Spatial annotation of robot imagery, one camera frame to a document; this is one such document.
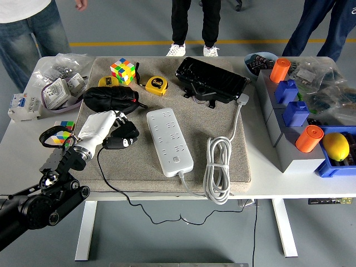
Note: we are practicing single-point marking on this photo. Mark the person's left hand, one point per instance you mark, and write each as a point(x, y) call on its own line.
point(81, 4)

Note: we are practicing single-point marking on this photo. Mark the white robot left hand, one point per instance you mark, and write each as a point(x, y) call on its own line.
point(94, 128)

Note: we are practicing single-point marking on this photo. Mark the white power strip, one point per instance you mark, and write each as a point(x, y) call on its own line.
point(169, 142)

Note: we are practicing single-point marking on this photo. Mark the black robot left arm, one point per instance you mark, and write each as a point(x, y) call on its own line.
point(64, 164)

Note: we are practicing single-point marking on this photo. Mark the small colourful puzzle cube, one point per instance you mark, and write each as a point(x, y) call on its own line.
point(68, 125)

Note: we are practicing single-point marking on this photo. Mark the purple tray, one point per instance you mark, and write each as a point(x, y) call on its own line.
point(69, 107)

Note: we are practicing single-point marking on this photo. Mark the black fabric pouch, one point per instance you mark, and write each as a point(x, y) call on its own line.
point(111, 98)

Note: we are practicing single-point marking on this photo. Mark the round yellow tape measure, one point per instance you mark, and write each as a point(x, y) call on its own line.
point(107, 81)

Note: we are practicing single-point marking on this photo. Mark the large colourful puzzle cube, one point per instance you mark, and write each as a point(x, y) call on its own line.
point(122, 71)

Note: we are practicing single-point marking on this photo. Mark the clear bag of screws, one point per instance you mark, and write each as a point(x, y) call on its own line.
point(64, 65)

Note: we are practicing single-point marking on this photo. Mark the person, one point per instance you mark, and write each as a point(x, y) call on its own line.
point(25, 41)
point(180, 22)
point(320, 25)

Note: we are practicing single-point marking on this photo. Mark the white circuit breaker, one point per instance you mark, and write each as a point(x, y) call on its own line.
point(23, 107)

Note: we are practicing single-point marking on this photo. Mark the grey-brown mat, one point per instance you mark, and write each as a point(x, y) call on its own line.
point(194, 125)

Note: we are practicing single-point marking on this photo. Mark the white table leg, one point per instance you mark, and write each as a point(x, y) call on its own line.
point(285, 228)
point(86, 231)

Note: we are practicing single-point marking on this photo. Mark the black wrapped electronic device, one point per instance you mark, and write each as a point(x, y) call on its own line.
point(211, 79)

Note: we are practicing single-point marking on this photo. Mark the black chair caster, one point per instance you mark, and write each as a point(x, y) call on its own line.
point(238, 6)

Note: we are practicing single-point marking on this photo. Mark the light blue bowl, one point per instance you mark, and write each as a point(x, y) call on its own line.
point(250, 71)

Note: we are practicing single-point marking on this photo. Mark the grey box under table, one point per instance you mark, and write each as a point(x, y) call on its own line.
point(246, 203)

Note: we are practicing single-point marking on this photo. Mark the grey holder box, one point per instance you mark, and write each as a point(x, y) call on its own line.
point(274, 125)
point(264, 91)
point(294, 162)

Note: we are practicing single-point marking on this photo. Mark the black component packets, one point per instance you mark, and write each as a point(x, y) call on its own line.
point(260, 62)

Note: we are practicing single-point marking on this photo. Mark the orange cylinder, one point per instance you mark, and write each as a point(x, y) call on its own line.
point(280, 71)
point(309, 139)

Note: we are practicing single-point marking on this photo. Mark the blue plastic block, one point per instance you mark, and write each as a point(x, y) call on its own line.
point(286, 92)
point(296, 114)

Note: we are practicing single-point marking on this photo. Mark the small green piece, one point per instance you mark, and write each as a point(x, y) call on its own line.
point(313, 111)
point(299, 96)

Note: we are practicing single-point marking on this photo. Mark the small black part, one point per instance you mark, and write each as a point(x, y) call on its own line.
point(312, 121)

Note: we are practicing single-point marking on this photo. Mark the clear bag of components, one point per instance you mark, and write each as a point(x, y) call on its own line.
point(314, 72)
point(333, 100)

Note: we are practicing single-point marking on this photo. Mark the blue storage bin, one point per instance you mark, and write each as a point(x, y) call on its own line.
point(328, 168)

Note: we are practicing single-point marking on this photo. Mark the yellow lemon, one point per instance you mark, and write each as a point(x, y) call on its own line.
point(335, 146)

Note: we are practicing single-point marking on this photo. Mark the black table control panel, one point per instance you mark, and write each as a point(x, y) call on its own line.
point(329, 201)

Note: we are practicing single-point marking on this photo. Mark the white wall socket module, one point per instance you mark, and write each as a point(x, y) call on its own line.
point(76, 83)
point(55, 93)

